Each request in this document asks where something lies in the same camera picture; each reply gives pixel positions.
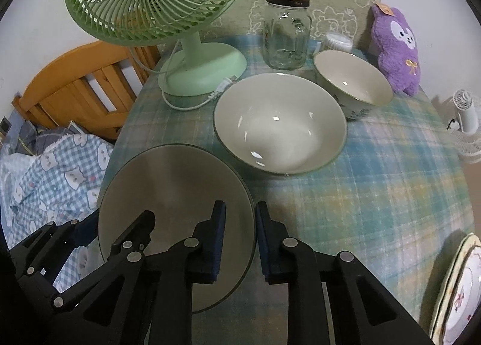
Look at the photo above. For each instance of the blue checked cartoon blanket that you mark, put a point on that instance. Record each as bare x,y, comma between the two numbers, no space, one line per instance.
56,175

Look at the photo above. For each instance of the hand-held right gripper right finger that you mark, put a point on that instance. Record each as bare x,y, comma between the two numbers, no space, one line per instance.
263,239

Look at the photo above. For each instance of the wooden headboard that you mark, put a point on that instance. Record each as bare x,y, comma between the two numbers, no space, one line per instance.
56,81

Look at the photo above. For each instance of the wall socket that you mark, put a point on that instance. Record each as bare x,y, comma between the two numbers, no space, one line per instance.
5,125

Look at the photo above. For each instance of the plaid tablecloth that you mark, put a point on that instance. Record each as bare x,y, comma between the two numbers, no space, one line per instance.
375,187

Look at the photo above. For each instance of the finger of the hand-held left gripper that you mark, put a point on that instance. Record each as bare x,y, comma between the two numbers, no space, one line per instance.
85,233
129,234

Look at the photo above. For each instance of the glass jar with dark lid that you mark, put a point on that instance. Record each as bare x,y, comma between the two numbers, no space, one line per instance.
285,36

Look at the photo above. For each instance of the grey-blue cloth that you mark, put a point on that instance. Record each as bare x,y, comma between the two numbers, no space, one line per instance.
49,140

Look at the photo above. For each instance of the purple plush bunny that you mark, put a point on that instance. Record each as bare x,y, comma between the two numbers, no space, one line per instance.
398,59

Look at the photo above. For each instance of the small white round container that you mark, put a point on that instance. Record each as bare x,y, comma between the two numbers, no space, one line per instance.
338,41

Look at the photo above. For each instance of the large round yellow floral plate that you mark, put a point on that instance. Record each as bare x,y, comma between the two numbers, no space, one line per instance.
437,315

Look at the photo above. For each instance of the floral ceramic bowl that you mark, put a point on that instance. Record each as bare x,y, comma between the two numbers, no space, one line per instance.
349,74
278,123
169,187

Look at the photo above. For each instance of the white plate with purple flower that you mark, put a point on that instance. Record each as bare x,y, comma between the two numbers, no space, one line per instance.
464,292

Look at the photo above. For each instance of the white standing fan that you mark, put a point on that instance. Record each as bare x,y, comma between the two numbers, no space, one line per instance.
468,119

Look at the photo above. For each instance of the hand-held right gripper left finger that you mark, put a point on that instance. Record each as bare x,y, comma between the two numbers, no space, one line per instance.
220,219

